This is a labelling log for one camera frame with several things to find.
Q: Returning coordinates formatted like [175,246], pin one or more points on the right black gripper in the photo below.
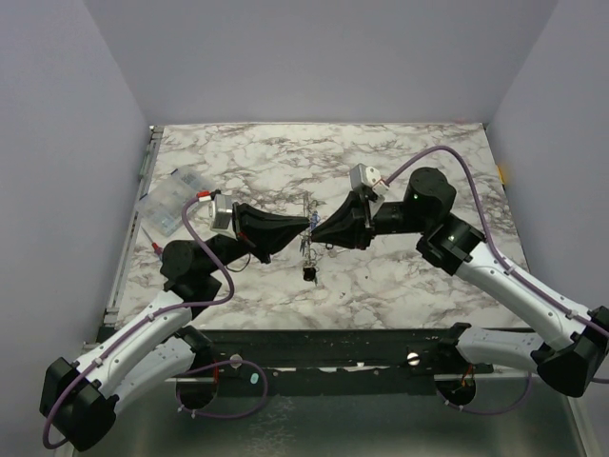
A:
[361,221]

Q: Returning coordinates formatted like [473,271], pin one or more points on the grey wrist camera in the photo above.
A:
[363,177]
[221,216]

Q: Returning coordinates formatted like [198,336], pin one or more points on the clear plastic screw box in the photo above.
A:
[162,206]

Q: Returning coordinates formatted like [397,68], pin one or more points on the blue red screwdriver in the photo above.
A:
[157,249]

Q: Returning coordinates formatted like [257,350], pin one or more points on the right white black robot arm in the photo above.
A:
[567,342]

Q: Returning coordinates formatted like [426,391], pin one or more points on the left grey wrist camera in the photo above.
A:
[221,216]

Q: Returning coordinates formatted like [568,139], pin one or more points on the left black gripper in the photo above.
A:
[269,232]

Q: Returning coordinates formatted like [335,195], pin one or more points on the black mounting base rail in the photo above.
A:
[247,363]

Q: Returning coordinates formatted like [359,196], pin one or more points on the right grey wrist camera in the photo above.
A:
[363,177]

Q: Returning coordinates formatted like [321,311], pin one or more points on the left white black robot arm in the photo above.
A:
[81,400]

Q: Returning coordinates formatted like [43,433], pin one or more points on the silver key organiser with rings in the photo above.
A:
[310,255]

